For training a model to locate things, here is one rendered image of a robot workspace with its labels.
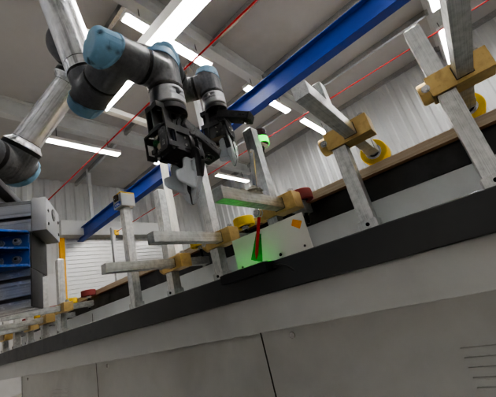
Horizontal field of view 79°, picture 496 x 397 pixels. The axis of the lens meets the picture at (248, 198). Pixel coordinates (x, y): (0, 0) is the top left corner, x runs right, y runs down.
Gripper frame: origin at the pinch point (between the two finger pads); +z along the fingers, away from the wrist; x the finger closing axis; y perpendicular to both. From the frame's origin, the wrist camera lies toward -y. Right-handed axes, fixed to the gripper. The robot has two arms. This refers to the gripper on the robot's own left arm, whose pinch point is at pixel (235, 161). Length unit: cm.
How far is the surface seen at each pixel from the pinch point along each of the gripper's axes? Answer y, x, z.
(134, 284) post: 65, -31, 21
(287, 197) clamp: -11.3, -1.8, 15.3
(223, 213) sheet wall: 340, -925, -277
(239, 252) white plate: 8.7, -9.1, 24.9
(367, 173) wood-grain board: -34.9, -14.3, 12.7
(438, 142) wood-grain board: -53, -8, 13
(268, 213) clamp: -4.1, -4.4, 17.3
